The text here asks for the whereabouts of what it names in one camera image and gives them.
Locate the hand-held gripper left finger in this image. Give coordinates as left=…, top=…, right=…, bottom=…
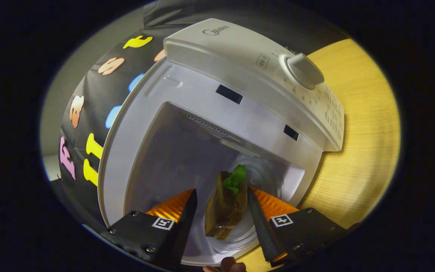
left=100, top=189, right=198, bottom=270

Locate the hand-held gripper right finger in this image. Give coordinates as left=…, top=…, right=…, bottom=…
left=247, top=186, right=350, bottom=267

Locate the brown bread lettuce sandwich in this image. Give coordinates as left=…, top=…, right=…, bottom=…
left=204, top=164, right=249, bottom=241

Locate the white microwave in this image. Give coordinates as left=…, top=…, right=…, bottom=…
left=97, top=18, right=345, bottom=267

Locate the glass microwave turntable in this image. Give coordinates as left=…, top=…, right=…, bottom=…
left=210, top=153, right=290, bottom=253

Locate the black backdrop cloth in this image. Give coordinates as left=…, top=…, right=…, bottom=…
left=57, top=0, right=352, bottom=227

